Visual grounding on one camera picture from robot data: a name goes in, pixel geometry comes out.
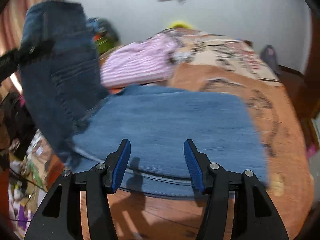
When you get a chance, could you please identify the blue denim jeans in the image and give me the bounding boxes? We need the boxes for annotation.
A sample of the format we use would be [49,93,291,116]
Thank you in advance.
[20,1,267,198]

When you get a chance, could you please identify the striped brown curtain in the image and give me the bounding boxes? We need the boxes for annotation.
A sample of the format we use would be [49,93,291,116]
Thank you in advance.
[1,0,46,55]

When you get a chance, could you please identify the pink striped garment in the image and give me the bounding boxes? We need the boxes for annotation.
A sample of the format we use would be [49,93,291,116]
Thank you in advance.
[100,33,179,88]

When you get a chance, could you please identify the grey backpack on floor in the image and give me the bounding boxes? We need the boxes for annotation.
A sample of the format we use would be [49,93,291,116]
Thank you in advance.
[260,44,281,76]

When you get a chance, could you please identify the yellow foam tube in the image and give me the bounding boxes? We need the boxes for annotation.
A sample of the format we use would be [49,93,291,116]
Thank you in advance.
[169,21,193,29]

